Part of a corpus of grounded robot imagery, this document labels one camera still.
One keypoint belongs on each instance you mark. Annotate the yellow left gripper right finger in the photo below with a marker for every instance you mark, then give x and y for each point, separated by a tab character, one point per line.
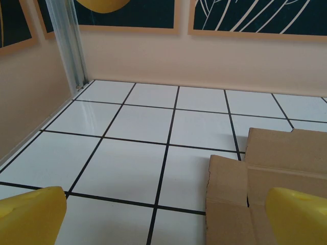
299	219

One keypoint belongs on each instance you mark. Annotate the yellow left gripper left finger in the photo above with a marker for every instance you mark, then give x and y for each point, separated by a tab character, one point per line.
28	217

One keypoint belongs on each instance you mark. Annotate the brown cardboard box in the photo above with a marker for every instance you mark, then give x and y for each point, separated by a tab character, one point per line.
281	158

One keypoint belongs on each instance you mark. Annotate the aluminium corner post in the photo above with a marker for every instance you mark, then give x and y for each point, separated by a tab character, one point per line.
67	43

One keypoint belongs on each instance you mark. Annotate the wall panel large pink circle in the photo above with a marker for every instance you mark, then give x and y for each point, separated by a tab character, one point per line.
12	23

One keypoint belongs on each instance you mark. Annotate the wall panel with gold oval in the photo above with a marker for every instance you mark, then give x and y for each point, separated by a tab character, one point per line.
143	15

